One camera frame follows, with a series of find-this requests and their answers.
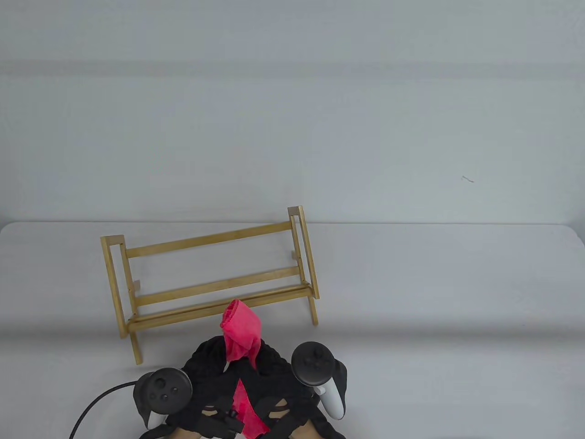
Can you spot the person's right hand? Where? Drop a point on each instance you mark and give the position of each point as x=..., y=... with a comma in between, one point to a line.
x=274, y=379

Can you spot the person's left hand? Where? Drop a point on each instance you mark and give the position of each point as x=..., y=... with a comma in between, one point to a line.
x=205, y=375

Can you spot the pink square towel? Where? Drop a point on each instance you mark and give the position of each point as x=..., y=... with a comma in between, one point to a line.
x=242, y=329

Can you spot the wooden book rack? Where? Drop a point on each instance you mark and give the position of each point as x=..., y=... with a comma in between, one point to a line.
x=205, y=241

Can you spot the person's right forearm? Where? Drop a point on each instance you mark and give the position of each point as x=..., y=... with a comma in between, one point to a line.
x=306, y=432

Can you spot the black and white controller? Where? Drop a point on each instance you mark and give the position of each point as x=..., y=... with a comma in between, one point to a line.
x=164, y=388
x=313, y=363

